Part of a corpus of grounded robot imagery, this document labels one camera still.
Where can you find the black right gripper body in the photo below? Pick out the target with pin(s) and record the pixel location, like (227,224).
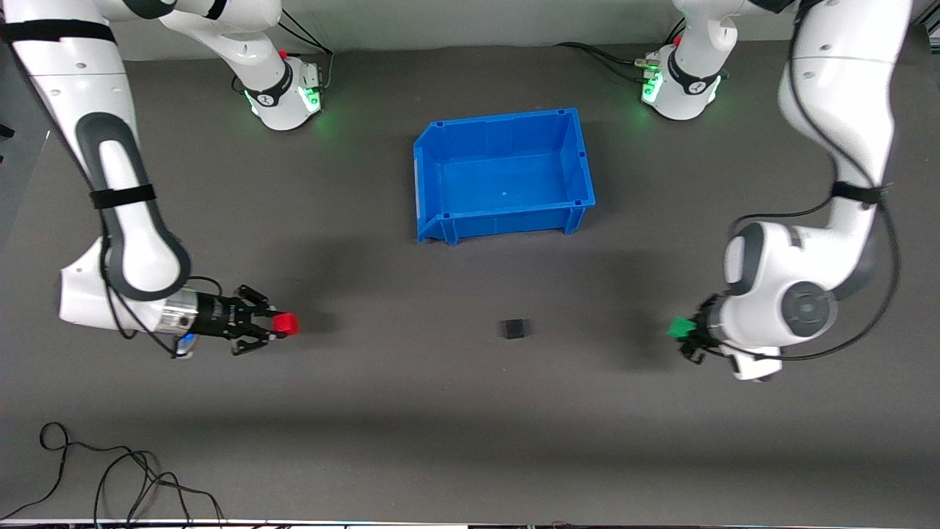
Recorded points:
(214,316)

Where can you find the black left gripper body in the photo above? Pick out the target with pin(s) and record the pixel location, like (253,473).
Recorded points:
(707,323)

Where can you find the small green cube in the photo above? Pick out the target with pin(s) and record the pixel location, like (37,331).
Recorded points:
(681,328)

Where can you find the small red cube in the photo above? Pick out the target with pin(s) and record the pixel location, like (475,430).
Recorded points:
(288,324)

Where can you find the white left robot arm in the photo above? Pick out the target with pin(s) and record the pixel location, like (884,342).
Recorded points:
(800,286)

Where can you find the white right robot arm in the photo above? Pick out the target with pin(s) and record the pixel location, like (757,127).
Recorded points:
(125,242)

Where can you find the small black cube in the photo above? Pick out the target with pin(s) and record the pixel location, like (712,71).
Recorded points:
(515,328)

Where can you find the blue plastic storage bin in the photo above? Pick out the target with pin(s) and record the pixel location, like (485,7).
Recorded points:
(507,184)

